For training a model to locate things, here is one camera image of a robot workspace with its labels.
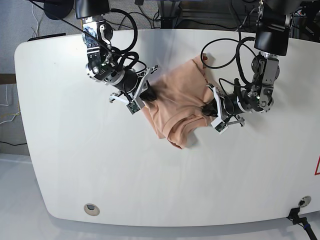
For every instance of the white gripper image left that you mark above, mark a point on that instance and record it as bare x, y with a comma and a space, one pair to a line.
134, 88

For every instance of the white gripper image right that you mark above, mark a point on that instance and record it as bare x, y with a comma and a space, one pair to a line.
222, 120

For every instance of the peach pink T-shirt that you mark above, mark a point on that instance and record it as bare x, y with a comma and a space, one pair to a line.
181, 95

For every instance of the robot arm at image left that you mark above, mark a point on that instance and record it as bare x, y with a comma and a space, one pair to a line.
109, 64

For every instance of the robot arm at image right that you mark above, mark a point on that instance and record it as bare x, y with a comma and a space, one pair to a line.
275, 18

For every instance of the black round stand base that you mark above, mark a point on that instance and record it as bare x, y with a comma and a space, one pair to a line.
58, 9

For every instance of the black metal frame post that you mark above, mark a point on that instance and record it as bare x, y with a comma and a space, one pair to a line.
169, 11

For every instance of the left table cable grommet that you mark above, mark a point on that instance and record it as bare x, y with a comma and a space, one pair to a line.
91, 209

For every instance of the table cable grommet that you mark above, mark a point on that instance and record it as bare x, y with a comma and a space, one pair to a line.
305, 201
91, 209

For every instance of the right table cable grommet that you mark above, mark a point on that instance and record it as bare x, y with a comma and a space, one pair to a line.
305, 201

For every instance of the black clamp with cable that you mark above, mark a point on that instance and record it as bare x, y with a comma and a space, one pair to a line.
301, 221

